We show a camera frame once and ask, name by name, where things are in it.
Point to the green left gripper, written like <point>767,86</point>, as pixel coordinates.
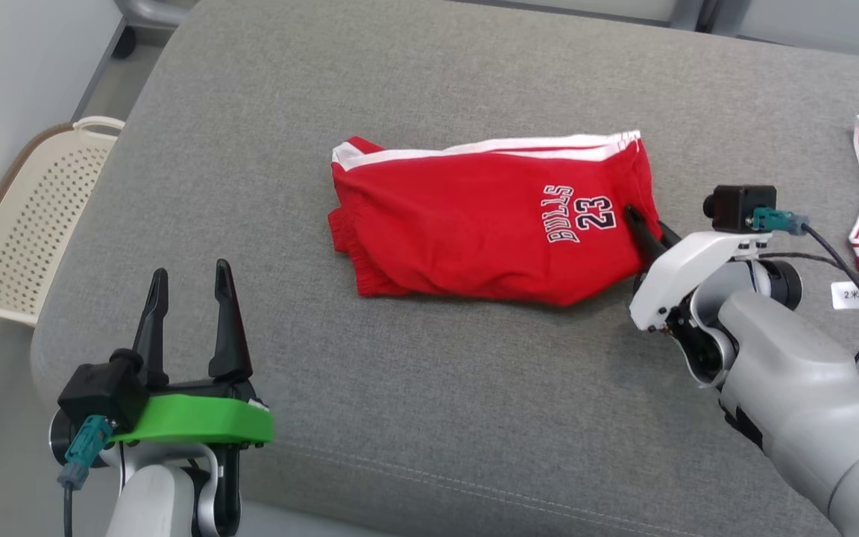
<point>191,418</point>

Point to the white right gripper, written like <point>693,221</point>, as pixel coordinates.
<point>687,268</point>

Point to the red shorts with white stripe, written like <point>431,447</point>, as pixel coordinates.
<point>474,216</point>

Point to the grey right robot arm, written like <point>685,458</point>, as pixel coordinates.
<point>795,388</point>

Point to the cream perforated laundry basket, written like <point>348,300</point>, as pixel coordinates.
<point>34,224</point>

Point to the black caster wheel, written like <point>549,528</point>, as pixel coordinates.
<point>124,43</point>

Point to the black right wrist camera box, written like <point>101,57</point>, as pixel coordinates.
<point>743,207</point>

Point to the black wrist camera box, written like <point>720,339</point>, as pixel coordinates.
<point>101,388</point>
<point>743,207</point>

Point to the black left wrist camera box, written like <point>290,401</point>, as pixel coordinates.
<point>101,388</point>

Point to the grey partition post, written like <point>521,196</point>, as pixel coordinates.
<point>687,13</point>
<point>716,15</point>

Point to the grey tubular metal frame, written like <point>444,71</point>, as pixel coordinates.
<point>150,11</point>

